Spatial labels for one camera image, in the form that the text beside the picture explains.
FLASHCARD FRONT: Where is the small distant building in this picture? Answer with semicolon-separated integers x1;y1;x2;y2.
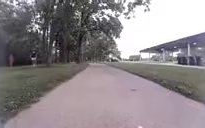
128;54;142;62

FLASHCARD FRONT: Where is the grey asphalt path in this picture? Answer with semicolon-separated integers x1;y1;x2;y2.
3;62;205;128

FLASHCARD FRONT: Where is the row of trees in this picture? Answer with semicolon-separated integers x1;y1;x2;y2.
0;0;152;67

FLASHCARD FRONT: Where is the grass verge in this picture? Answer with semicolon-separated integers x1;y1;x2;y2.
104;61;205;108

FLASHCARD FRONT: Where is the grey road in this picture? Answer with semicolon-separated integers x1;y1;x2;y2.
120;60;205;71

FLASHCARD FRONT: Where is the grass strip with leaves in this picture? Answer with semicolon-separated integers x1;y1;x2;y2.
0;62;90;122

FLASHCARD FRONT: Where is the open-sided shelter building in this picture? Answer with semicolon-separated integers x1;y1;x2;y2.
139;29;205;66

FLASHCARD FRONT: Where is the group of dark bins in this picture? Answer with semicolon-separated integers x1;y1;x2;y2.
176;55;204;67

